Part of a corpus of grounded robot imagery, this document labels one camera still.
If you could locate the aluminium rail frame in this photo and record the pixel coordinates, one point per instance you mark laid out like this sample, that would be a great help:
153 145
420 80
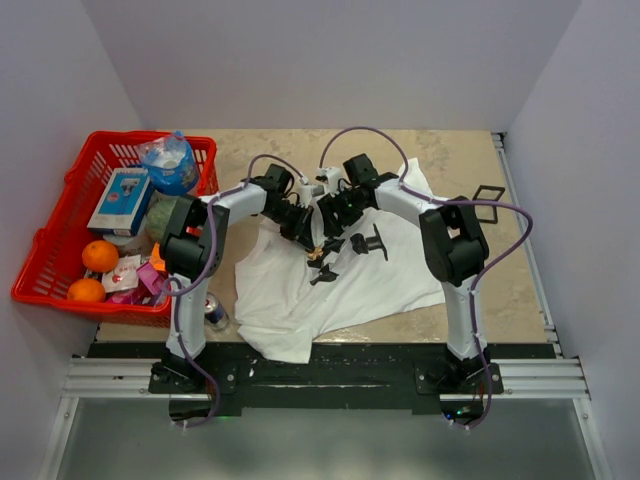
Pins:
110 426

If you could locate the pink packet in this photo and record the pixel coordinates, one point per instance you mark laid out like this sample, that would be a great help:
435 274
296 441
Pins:
147 293

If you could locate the red plastic basket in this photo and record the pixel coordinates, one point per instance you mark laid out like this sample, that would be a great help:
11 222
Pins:
54 261

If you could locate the black metal bracket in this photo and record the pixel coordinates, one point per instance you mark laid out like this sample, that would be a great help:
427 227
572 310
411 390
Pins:
486 198

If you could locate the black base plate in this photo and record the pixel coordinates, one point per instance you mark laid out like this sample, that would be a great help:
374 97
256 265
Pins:
421 378

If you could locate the white printed t-shirt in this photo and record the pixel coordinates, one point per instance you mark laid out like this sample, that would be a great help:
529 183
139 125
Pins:
282 306

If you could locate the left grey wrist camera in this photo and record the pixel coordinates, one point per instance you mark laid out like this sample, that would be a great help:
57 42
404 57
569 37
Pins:
309 191

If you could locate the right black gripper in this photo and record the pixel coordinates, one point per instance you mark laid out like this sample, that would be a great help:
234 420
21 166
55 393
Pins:
328 206

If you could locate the orange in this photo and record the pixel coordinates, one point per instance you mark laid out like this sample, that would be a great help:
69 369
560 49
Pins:
86 290
100 256

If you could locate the blue red drink can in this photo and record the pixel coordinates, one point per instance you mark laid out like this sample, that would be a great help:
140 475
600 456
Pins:
215 314

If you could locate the lower orange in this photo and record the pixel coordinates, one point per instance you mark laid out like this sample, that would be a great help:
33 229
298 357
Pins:
86 290

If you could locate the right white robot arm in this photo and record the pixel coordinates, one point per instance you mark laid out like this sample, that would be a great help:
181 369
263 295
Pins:
454 245

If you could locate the red white snack packet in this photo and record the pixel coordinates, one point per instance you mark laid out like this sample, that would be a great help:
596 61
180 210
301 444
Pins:
123 276

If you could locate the upper orange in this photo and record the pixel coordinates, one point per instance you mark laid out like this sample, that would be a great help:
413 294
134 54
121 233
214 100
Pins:
100 256

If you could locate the orange packet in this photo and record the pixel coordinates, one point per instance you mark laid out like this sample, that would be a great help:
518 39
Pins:
155 254

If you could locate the blue plastic bag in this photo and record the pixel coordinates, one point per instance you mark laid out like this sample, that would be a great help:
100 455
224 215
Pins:
170 163

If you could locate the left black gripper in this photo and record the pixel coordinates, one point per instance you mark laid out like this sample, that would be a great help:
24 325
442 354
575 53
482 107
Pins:
301 230

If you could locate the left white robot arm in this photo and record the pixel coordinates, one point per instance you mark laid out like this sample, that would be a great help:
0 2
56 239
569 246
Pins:
194 239

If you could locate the blue white razor box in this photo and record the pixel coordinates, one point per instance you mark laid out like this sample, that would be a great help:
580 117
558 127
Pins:
123 203

